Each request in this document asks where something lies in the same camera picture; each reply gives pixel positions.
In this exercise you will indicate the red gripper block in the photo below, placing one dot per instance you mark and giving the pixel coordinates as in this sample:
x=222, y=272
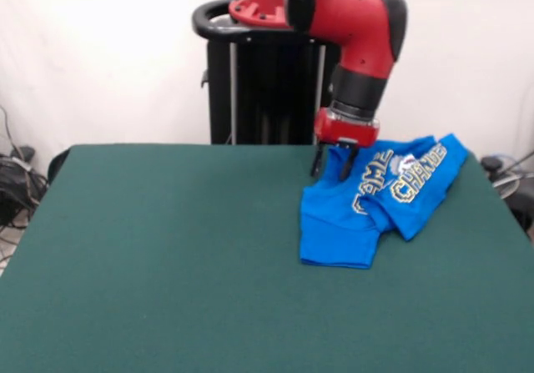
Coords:
x=344, y=131

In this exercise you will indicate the blue printed t-shirt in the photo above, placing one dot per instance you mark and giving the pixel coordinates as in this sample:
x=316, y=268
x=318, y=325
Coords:
x=334, y=239

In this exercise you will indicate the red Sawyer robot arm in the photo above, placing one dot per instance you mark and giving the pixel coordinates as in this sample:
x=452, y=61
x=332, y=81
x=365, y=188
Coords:
x=354, y=26

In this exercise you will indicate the dark green table cloth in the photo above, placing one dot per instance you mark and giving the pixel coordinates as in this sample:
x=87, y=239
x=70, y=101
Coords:
x=146, y=264

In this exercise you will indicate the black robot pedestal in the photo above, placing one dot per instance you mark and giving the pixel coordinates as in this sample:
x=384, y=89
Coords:
x=271, y=97

